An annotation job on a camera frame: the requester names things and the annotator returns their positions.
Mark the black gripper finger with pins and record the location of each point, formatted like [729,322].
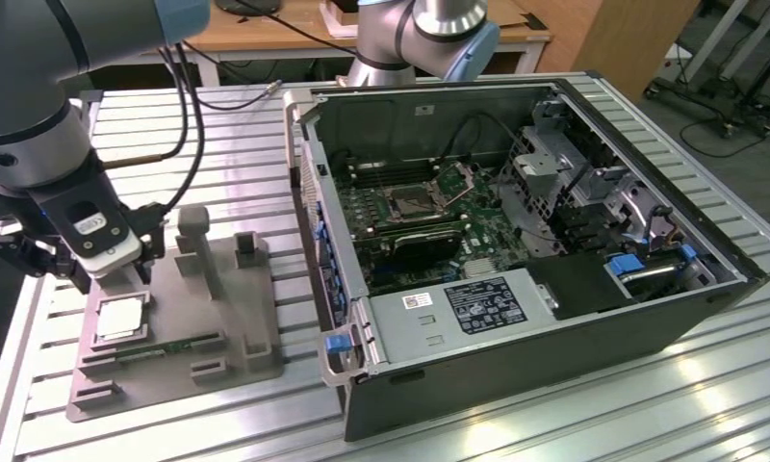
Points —
[155,245]
[12,240]

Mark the silver square CPU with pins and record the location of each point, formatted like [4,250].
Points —
[121,317]

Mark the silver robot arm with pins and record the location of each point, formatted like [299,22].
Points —
[12,144]

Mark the CPU socket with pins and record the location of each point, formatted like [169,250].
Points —
[413,204]

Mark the black RAM slot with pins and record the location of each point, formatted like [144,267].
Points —
[405,170]
[407,175]
[404,164]
[408,181]

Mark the grey plastic parts rack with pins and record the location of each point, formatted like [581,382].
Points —
[185,308]

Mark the green RAM stick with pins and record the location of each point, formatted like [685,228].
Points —
[157,349]

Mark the blue case latch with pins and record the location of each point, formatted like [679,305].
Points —
[337,344]

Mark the graphics card with black cooler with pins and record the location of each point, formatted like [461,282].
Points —
[424,245]

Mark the grey power supply unit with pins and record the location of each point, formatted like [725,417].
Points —
[424,337]

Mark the green motherboard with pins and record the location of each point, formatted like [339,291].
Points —
[488,236]

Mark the black round monitor foot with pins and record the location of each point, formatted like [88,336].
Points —
[251,6]

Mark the silver chipset heatsink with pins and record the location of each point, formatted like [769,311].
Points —
[491,267]

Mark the black open PC case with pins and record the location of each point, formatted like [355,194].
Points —
[488,394]

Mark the silver metal drive cage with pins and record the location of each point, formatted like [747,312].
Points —
[539,168]

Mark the black plastic shroud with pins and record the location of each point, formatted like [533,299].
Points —
[577,284]

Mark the wooden desk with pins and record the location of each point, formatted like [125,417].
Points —
[513,36]

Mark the large blue disk clip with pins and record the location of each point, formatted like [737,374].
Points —
[624,267]

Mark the small blue clip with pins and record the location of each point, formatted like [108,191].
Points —
[687,253]

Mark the wooden cabinet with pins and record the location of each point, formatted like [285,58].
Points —
[629,38]

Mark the white metal frame trolley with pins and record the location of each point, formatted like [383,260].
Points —
[707,38]

